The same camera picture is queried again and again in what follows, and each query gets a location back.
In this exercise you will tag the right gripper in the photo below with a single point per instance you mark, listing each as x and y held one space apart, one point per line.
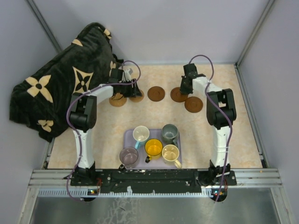
182 89

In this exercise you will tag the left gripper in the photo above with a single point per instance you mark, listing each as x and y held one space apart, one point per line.
134 92

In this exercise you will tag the light woven rattan coaster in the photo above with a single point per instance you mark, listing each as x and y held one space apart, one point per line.
137 98

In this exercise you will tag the dark wooden coaster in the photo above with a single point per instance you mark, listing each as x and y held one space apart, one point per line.
156 93

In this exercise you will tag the dark woven rattan coaster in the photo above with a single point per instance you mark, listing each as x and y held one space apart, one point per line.
117 100

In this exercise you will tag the brown wooden coaster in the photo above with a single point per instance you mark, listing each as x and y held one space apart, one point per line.
177 96

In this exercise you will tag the grey ceramic mug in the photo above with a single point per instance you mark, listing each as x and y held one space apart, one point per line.
170 134

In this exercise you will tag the cream mug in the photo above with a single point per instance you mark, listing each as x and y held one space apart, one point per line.
170 154

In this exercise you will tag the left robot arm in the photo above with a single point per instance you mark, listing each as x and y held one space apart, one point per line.
82 113

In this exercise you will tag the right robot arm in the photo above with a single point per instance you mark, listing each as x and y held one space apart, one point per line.
220 113

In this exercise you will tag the lavender plastic tray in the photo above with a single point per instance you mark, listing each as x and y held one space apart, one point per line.
129 141

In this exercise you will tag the yellow mug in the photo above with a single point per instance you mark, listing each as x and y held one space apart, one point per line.
153 149

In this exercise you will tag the purple glass mug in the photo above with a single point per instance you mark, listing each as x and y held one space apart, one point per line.
129 158

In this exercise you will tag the black floral blanket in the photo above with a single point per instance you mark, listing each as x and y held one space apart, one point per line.
41 101

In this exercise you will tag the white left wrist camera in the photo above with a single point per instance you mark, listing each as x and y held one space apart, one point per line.
127 75

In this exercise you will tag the white mug blue handle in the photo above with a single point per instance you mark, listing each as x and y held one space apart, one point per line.
141 135

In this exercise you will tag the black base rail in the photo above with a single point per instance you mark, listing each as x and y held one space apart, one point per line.
146 181

